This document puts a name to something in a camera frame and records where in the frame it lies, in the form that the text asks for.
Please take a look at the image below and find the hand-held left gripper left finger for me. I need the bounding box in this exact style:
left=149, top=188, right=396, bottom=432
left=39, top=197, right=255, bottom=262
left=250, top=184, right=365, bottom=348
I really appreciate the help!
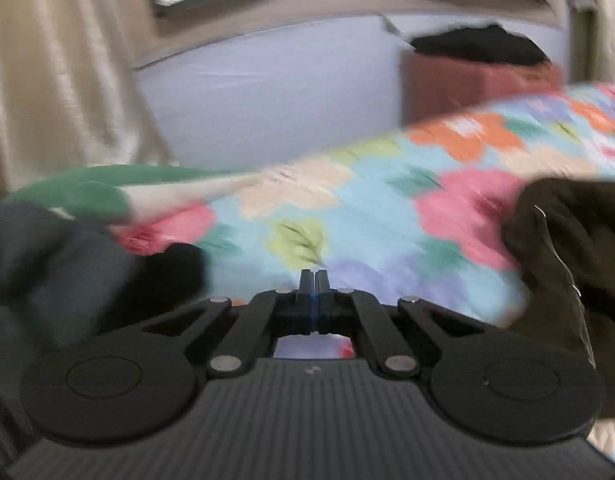
left=142, top=269, right=313, bottom=379

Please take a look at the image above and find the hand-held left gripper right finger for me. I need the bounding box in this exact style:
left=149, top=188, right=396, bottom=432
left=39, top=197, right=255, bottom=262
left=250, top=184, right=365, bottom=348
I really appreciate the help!
left=314, top=269, right=484, bottom=378

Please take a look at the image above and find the floral bed sheet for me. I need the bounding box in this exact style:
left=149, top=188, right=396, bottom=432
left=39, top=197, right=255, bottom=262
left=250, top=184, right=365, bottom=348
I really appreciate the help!
left=108, top=82, right=615, bottom=466

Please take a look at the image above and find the green and white garment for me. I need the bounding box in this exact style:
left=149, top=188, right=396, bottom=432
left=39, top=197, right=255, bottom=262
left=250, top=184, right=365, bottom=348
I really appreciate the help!
left=2, top=165, right=261, bottom=235

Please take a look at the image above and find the brown box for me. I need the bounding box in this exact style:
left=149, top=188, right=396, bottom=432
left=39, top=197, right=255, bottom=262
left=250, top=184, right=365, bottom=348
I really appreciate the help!
left=400, top=52, right=563, bottom=127

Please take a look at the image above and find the dark grey garment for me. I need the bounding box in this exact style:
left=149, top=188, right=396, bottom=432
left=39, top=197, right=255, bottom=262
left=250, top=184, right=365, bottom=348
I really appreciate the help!
left=0, top=202, right=141, bottom=411

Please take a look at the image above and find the dark brown garment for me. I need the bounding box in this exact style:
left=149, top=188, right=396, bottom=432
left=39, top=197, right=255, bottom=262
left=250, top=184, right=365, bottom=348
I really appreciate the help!
left=502, top=177, right=615, bottom=421

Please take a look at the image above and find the black cloth pile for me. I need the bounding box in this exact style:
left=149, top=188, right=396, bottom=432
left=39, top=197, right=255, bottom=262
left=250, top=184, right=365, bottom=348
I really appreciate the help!
left=410, top=24, right=552, bottom=67

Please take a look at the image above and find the beige curtain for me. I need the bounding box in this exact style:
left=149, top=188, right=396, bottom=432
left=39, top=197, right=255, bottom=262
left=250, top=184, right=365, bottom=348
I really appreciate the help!
left=570, top=0, right=615, bottom=88
left=0, top=0, right=178, bottom=203

